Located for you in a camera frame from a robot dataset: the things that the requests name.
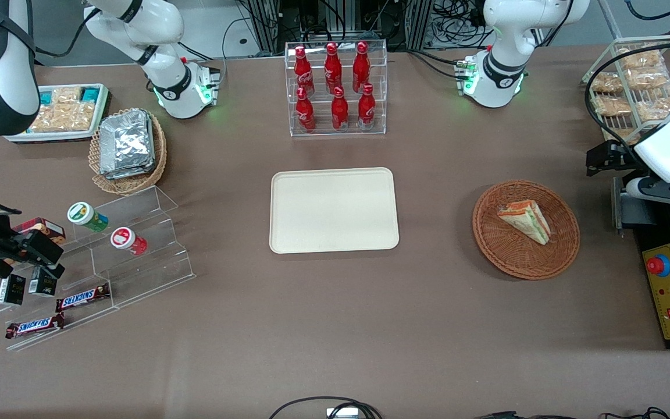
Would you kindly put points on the small black box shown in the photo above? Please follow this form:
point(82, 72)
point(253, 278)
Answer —
point(10, 290)
point(42, 283)

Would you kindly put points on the red cola bottle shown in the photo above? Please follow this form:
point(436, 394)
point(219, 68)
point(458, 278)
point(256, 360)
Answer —
point(332, 70)
point(339, 112)
point(366, 109)
point(305, 113)
point(303, 73)
point(361, 68)

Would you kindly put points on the white snack tray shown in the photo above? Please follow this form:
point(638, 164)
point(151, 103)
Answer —
point(15, 137)

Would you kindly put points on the grey metal bracket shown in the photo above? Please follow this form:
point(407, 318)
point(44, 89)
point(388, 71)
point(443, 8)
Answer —
point(631, 212)

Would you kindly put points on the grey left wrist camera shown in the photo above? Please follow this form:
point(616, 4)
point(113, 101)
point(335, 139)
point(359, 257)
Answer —
point(655, 189)

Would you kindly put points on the cracker snack bags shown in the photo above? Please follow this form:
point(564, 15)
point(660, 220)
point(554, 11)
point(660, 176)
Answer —
point(64, 113)

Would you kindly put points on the green cup white lid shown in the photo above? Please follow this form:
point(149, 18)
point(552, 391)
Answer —
point(85, 215)

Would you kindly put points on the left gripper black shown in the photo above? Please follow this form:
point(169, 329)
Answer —
point(619, 157)

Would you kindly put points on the small white device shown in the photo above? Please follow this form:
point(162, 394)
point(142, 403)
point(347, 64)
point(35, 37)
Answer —
point(342, 413)

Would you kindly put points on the red brown snack box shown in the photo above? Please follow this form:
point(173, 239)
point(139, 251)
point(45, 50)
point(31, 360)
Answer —
point(47, 227)

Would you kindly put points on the red emergency stop button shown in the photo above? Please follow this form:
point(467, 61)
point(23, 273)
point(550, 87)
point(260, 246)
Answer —
point(658, 265)

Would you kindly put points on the light wicker basket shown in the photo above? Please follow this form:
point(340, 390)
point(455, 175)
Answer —
point(137, 183)

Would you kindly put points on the triangle sandwich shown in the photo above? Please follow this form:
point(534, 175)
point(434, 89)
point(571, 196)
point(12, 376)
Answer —
point(527, 220)

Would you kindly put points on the red cup white lid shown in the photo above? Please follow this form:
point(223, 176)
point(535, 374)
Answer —
point(127, 240)

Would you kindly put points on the bagged fried snack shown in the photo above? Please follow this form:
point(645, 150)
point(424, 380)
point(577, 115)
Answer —
point(658, 105)
point(606, 83)
point(640, 58)
point(649, 77)
point(611, 106)

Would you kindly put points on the clear acrylic stepped stand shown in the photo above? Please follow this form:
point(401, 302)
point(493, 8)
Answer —
point(149, 256)

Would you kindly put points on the aluminium frame post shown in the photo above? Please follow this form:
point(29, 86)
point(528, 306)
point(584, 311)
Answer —
point(265, 23)
point(419, 23)

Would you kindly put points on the brown wicker basket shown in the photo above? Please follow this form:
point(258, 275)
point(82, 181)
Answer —
point(509, 250)

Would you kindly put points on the teal snack packet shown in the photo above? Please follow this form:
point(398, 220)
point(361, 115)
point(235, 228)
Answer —
point(46, 96)
point(89, 93)

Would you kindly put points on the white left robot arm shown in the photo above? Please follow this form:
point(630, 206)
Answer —
point(503, 64)

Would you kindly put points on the brown snickers bar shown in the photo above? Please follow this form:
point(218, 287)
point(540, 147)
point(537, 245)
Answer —
point(34, 326)
point(82, 298)

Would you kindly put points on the silver foil pouch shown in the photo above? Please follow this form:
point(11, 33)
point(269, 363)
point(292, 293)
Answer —
point(131, 173)
point(125, 142)

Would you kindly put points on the cream plastic tray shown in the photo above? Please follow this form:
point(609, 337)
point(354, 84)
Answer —
point(335, 210)

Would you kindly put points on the clear acrylic bottle rack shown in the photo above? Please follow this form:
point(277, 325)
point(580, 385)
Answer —
point(338, 131)

